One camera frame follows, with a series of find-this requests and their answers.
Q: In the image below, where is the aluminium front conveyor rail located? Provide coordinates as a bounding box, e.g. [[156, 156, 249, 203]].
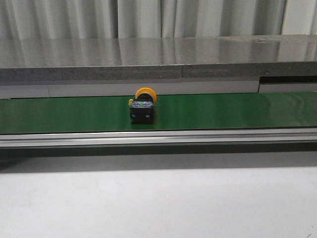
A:
[[0, 127, 317, 148]]

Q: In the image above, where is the green conveyor belt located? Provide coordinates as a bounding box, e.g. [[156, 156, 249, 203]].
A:
[[0, 92, 317, 134]]

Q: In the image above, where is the yellow push button switch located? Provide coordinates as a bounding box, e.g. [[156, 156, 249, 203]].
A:
[[128, 87, 158, 124]]

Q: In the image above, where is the white pleated curtain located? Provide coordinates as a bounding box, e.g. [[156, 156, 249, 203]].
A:
[[0, 0, 317, 40]]

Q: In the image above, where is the grey rear conveyor rail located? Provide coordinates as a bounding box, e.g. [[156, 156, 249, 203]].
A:
[[0, 76, 317, 99]]

